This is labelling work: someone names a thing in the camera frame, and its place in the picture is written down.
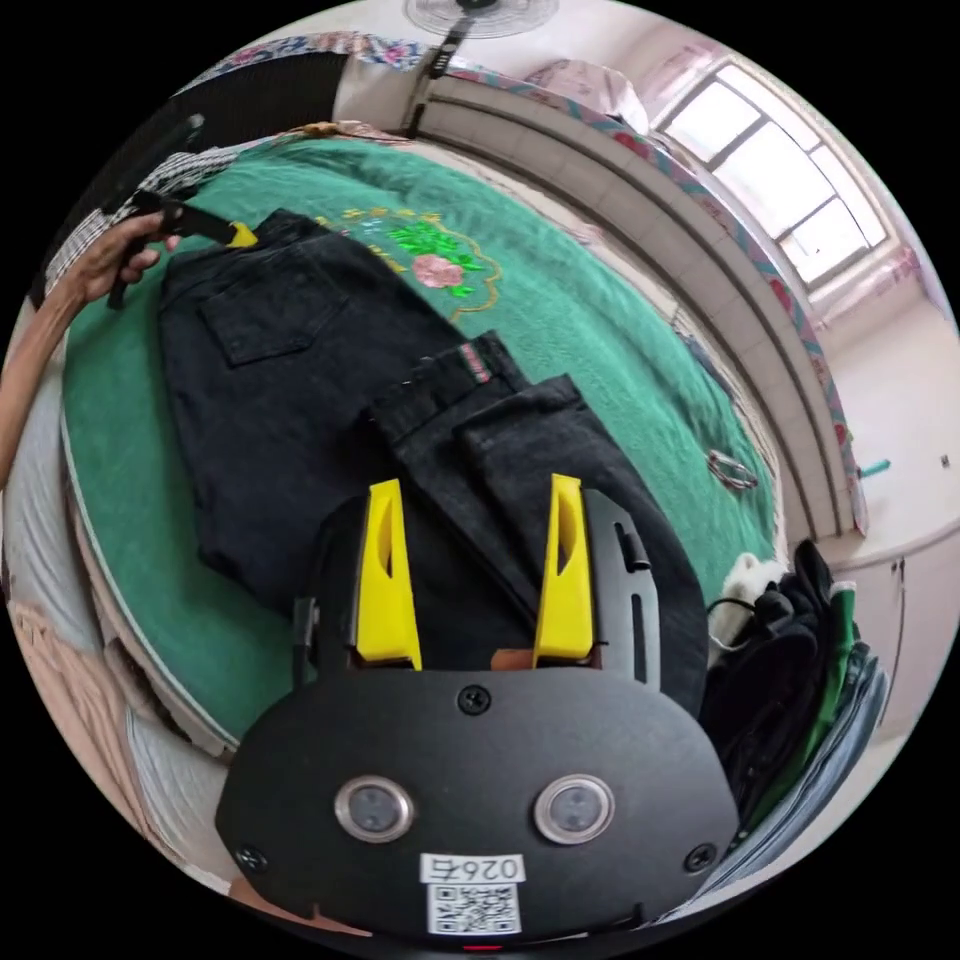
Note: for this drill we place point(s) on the standing fan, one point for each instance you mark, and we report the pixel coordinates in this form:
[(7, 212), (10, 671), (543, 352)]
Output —
[(480, 19)]

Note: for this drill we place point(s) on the window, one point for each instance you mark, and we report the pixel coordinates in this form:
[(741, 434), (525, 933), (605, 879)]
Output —
[(780, 172)]

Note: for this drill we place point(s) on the person's left forearm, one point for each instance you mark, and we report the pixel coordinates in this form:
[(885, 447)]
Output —
[(37, 352)]

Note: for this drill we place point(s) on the pile of clothes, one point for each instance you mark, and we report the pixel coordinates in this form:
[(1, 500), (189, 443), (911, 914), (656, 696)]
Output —
[(795, 675)]

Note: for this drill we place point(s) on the black long pants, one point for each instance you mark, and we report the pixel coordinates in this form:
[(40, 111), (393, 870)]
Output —
[(300, 390)]

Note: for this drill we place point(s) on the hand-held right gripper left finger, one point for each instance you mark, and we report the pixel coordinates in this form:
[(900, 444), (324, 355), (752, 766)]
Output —
[(384, 600)]

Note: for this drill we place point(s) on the person's left hand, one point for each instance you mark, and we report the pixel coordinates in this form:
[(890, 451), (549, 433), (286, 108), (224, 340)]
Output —
[(126, 253)]

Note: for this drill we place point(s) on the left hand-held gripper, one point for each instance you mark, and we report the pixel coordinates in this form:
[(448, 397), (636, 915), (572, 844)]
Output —
[(174, 215)]

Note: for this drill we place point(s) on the bed with green cover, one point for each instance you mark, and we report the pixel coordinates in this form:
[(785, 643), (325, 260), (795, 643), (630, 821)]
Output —
[(600, 337)]

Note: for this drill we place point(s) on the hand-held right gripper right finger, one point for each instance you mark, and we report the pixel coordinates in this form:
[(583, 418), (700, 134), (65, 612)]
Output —
[(568, 600)]

